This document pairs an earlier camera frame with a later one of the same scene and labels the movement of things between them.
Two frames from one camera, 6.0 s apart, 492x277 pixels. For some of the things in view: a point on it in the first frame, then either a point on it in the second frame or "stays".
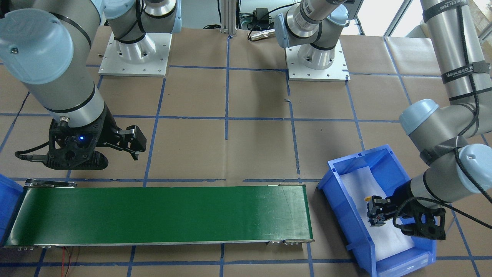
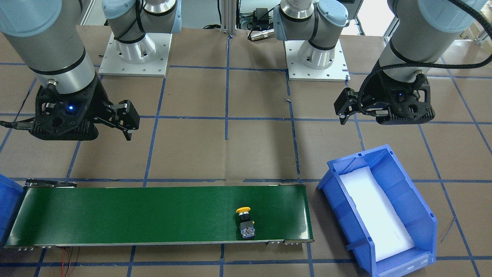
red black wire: (63, 247) stays
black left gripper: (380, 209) -> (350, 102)
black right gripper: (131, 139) -> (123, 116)
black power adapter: (261, 19) stays
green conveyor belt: (52, 213) stays
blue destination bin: (10, 192) stays
